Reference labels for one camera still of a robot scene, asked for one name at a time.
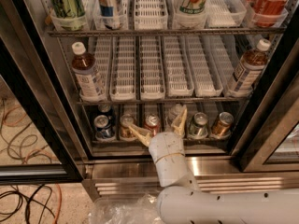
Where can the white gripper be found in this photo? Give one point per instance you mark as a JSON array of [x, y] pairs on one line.
[[165, 145]]

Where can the fridge glass door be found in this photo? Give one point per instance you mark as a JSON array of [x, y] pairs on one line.
[[34, 68], [272, 114]]

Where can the green can top shelf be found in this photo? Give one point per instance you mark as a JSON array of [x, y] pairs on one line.
[[68, 9]]

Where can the fridge right glass door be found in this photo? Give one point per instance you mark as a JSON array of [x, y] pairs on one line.
[[272, 114]]

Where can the right tea bottle white cap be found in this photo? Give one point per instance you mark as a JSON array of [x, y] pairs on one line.
[[250, 66]]

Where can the dark can behind pepsi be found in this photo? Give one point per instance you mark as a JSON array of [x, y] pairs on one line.
[[106, 110]]

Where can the green silver can bottom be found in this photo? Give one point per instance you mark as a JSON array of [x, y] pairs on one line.
[[198, 126]]

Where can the fridge bottom steel grille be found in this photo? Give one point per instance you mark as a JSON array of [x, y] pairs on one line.
[[129, 187]]

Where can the blue pepsi can front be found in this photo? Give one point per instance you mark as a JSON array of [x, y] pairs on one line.
[[103, 127]]

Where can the gold brown can left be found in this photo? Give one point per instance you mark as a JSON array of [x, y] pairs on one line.
[[125, 121]]

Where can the clear water bottle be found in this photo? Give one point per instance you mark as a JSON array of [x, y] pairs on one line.
[[172, 112]]

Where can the red coca-cola can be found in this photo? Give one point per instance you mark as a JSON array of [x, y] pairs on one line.
[[264, 13]]

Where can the tea bottle white cap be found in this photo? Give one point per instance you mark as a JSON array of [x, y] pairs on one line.
[[87, 73], [250, 66]]

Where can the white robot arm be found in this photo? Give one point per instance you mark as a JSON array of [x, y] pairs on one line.
[[182, 202]]

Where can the red can bottom shelf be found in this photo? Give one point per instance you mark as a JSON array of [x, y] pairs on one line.
[[152, 123]]

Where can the fridge left glass door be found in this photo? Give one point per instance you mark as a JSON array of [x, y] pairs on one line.
[[34, 68]]

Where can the left tea bottle white cap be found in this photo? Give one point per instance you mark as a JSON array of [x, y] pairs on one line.
[[87, 73]]

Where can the empty white tray top right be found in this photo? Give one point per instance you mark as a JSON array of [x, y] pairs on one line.
[[225, 13]]

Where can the orange gold can right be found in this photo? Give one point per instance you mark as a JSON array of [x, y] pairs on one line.
[[222, 124]]

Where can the clear plastic bin with bag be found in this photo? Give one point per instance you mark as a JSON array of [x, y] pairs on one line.
[[125, 211]]

